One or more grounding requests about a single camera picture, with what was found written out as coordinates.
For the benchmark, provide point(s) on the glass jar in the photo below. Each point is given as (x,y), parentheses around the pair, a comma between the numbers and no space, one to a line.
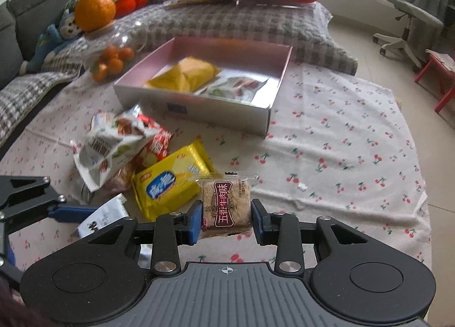
(128,35)

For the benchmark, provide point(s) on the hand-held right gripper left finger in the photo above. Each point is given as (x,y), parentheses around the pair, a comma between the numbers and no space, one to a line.
(195,224)

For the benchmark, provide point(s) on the white black-print snack packet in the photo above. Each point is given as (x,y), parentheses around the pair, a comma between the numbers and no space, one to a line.
(106,218)

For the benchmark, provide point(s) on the white green nut snack packet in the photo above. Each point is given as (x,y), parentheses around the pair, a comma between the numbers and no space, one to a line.
(103,149)

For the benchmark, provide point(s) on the grey checked blanket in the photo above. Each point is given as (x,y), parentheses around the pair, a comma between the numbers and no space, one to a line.
(231,24)

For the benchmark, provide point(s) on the brown beef snack packet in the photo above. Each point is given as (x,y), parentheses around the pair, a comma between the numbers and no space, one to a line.
(225,206)

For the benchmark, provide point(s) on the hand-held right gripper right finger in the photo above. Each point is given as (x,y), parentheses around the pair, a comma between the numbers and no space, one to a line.
(256,224)

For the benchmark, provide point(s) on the pink silver cardboard box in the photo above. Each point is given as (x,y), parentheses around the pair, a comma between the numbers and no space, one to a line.
(213,113)

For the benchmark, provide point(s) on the puffed yellow snack bag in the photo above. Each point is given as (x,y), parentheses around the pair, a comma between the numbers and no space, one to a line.
(188,72)

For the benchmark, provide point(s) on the small white paper scrap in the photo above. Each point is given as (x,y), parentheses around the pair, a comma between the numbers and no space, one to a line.
(302,186)

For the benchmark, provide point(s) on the dark red cloth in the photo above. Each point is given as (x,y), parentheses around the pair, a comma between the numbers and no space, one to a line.
(14,309)

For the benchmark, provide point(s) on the red white snack packet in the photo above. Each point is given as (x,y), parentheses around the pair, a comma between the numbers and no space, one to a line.
(160,145)

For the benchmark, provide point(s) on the orange-red plush toy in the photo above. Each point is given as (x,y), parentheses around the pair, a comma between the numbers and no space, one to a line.
(133,1)

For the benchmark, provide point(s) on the clear plastic sheet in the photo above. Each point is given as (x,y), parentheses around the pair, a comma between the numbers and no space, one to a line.
(270,4)

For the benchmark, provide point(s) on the white date-print snack packet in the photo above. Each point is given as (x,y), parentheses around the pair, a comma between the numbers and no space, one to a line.
(234,87)

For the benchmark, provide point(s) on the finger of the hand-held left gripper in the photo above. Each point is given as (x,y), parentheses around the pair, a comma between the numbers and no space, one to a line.
(71,214)
(11,254)

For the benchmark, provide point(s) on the cardboard piece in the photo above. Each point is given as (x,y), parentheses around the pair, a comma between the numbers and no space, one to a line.
(442,58)

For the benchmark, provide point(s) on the cherry print tablecloth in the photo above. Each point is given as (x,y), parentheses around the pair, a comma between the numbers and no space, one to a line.
(320,135)

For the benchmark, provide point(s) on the blue monkey plush toy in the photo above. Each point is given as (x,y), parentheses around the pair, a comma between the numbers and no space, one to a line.
(46,42)

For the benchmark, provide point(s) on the large orange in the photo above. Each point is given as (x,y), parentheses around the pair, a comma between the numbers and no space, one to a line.
(94,10)

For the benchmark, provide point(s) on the yellow cracker packet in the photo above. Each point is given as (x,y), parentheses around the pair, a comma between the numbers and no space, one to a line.
(167,184)

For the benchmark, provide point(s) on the red stool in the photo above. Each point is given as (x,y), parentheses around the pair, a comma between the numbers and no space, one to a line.
(426,69)

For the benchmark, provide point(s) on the brown clear snack packet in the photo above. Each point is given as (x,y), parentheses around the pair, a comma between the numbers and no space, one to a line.
(122,179)

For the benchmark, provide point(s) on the cluster of small oranges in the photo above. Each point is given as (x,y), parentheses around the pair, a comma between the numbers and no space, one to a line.
(113,63)

